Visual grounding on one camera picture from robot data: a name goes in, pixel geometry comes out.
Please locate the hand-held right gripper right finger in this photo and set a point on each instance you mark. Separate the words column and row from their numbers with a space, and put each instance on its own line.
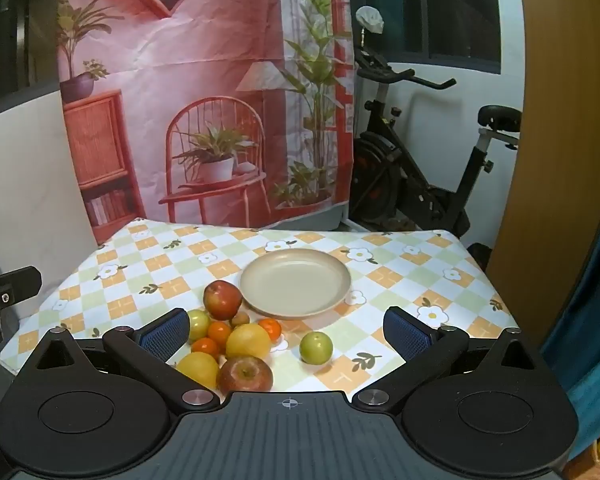
column 409, row 336

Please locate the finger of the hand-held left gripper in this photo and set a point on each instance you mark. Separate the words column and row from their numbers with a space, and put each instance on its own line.
column 20, row 280

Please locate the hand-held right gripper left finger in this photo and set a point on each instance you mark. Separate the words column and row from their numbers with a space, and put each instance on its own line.
column 164, row 336

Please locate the small orange mandarin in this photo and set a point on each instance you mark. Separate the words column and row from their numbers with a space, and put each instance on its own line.
column 270, row 329
column 219, row 332
column 205, row 346

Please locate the yellow lemon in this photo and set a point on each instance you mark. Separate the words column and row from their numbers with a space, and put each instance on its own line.
column 248, row 342
column 198, row 369

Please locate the red apple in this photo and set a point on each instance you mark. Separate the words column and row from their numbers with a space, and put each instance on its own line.
column 245, row 376
column 222, row 300

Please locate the green round fruit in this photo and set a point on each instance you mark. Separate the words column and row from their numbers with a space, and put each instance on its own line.
column 316, row 347
column 198, row 325

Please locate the beige round plate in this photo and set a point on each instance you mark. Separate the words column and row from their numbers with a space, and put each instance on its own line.
column 296, row 282

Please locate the checked floral tablecloth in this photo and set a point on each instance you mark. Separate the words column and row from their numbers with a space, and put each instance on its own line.
column 420, row 270

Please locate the brown longan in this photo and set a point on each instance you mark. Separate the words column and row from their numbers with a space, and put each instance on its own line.
column 240, row 318

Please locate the black exercise bike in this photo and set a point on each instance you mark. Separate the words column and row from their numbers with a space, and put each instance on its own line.
column 380, row 170

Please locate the teal curtain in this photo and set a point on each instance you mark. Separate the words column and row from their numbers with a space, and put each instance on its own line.
column 590, row 310

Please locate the dark glass window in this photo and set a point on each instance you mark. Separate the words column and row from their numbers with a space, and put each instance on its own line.
column 15, row 25
column 440, row 10

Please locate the wooden panel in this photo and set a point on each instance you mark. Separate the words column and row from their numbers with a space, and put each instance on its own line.
column 555, row 110

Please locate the white plastic bag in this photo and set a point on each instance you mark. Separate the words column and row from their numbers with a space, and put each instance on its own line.
column 371, row 17

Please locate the printed pink wall tapestry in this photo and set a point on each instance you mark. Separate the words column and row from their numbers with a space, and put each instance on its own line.
column 205, row 60

